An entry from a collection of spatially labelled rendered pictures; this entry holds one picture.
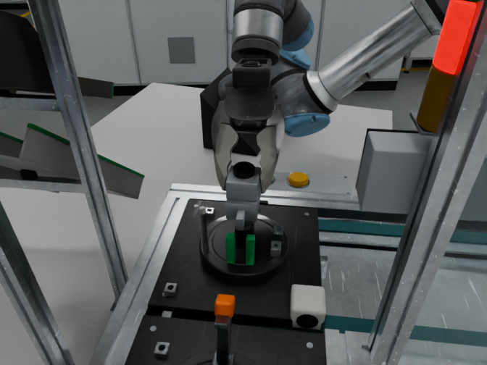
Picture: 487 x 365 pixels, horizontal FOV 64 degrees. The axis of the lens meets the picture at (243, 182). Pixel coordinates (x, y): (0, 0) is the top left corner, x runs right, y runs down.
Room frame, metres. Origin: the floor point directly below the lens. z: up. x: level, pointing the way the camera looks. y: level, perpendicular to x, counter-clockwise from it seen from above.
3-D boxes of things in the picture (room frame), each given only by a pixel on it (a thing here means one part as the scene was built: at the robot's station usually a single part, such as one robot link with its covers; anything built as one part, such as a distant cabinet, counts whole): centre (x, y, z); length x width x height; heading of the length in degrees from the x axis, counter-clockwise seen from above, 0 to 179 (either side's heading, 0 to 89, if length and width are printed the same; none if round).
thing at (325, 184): (0.65, -0.11, 0.93); 0.21 x 0.07 x 0.06; 83
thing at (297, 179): (0.65, -0.11, 0.96); 0.04 x 0.04 x 0.02
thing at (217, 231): (0.44, 0.00, 0.98); 0.14 x 0.14 x 0.02
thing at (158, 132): (1.01, 0.03, 0.84); 0.90 x 0.70 x 0.03; 73
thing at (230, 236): (0.40, 0.02, 1.01); 0.01 x 0.01 x 0.05; 83
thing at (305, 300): (0.33, -0.09, 0.97); 0.05 x 0.05 x 0.04; 83
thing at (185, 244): (0.44, 0.00, 0.96); 0.24 x 0.24 x 0.02; 83
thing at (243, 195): (0.43, 0.00, 1.09); 0.08 x 0.04 x 0.07; 173
